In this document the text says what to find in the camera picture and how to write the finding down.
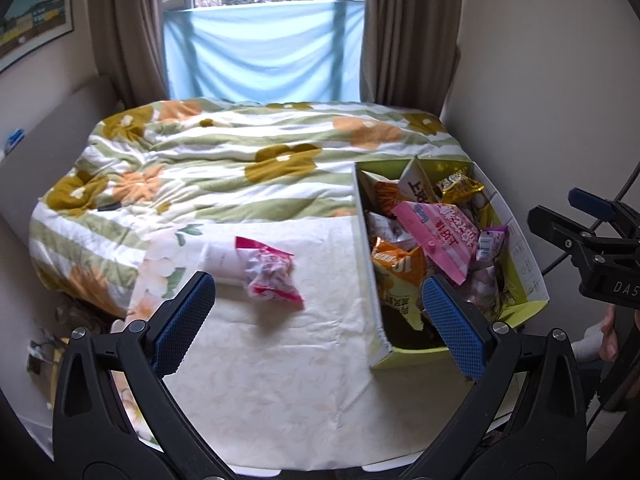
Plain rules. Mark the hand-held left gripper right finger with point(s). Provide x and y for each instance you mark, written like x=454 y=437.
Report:
x=455 y=330

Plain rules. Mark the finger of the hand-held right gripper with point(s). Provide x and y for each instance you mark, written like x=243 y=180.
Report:
x=590 y=203
x=555 y=227

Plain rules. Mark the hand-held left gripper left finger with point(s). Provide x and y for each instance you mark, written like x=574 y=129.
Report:
x=185 y=320

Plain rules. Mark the green cardboard box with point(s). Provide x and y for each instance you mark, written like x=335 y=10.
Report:
x=415 y=358

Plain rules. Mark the light purple snack packet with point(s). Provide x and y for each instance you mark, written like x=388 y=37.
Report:
x=492 y=242

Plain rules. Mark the small pink clear snack packet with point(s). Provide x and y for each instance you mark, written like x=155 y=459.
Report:
x=270 y=275

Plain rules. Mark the white silver snack packet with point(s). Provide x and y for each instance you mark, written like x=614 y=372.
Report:
x=417 y=185

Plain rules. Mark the person's right hand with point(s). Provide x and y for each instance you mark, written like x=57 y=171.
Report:
x=611 y=335

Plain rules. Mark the pale pink snack packet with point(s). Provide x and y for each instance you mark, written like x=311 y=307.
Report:
x=480 y=285

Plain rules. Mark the yellow snack packet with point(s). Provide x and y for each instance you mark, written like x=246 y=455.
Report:
x=400 y=305

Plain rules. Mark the white tube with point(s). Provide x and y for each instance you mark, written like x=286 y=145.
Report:
x=217 y=262

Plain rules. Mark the orange snack packet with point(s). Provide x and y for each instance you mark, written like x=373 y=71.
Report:
x=397 y=260
x=387 y=195

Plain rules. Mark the large pink snack packet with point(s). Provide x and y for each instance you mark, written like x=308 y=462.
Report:
x=440 y=240

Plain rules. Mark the shiny gold brown packet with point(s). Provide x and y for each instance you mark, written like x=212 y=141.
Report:
x=457 y=185

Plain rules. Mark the floral blanket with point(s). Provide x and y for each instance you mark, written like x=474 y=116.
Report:
x=225 y=135

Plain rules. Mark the beige headboard panel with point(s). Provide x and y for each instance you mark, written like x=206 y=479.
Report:
x=50 y=125

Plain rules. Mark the taupe curtain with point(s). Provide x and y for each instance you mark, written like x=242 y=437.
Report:
x=125 y=35
x=410 y=35

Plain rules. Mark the small blue object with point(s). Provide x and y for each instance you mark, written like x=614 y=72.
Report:
x=15 y=138

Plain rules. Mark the light blue cloth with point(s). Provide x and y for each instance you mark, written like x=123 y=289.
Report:
x=260 y=50

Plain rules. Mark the wall poster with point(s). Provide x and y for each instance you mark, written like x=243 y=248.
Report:
x=35 y=15

